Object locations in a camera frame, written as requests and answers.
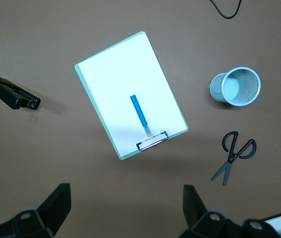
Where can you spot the white paper sheet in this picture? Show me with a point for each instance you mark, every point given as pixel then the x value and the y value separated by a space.
pixel 120 81

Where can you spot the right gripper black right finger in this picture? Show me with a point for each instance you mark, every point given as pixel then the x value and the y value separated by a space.
pixel 199 223

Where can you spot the black stapler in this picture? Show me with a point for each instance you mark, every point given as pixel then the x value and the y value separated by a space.
pixel 11 95

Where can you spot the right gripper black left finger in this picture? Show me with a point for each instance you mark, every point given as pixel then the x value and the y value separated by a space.
pixel 43 215

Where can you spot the light blue mesh pen cup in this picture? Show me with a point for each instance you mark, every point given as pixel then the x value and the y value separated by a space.
pixel 218 90

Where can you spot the teal clipboard with metal clip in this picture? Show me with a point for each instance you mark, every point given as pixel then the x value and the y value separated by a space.
pixel 85 81

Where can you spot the blue marker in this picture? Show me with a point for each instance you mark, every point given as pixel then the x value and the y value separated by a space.
pixel 138 111

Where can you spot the black and blue scissors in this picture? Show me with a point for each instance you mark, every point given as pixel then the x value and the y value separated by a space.
pixel 232 153

